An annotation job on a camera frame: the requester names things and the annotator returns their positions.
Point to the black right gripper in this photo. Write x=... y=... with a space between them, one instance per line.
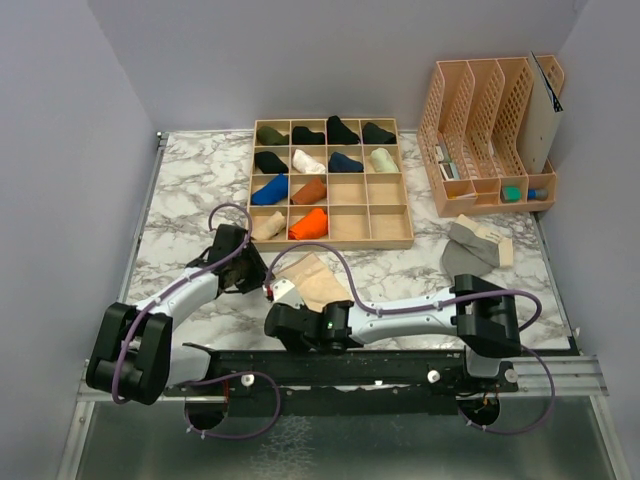
x=293 y=348

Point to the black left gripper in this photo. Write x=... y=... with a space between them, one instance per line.
x=259 y=273

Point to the beige boxer underwear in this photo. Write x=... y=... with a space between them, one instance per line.
x=315 y=282

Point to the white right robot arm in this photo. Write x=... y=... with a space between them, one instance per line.
x=482 y=315

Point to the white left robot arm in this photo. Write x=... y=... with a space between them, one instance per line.
x=134 y=357

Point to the grey underwear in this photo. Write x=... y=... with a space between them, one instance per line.
x=468 y=253

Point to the cream folded underwear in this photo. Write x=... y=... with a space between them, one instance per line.
x=502 y=240

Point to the beige rolled cloth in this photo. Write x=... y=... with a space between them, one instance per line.
x=269 y=227

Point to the orange rolled cloth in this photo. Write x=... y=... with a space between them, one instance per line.
x=312 y=226

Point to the blue rolled cloth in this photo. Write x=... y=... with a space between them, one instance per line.
x=273 y=192

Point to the brown rolled cloth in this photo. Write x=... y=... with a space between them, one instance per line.
x=312 y=192

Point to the black rolled cloth left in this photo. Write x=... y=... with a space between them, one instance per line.
x=269 y=162

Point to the black rolled cloth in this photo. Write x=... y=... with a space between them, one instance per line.
x=269 y=162
x=302 y=135
x=338 y=133

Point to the wooden compartment tray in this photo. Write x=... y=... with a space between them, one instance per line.
x=366 y=210

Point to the white rolled cloth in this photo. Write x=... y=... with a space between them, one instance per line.
x=306 y=164

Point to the olive green rolled cloth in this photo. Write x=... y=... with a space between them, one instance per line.
x=269 y=136

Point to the navy rolled cloth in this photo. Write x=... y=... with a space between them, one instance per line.
x=341 y=163

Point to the pale green rolled cloth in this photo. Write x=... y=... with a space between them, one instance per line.
x=383 y=162

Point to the dark green rolled cloth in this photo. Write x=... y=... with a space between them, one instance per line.
x=372 y=134

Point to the cards in rack slot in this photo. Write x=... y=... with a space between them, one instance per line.
x=455 y=186

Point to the pink file organizer rack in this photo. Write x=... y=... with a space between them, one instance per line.
x=476 y=107

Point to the blue grey cylinder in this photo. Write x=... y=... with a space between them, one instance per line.
x=540 y=194

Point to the grey folder in rack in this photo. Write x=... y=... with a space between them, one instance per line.
x=543 y=113

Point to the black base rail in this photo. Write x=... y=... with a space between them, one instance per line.
x=261 y=398

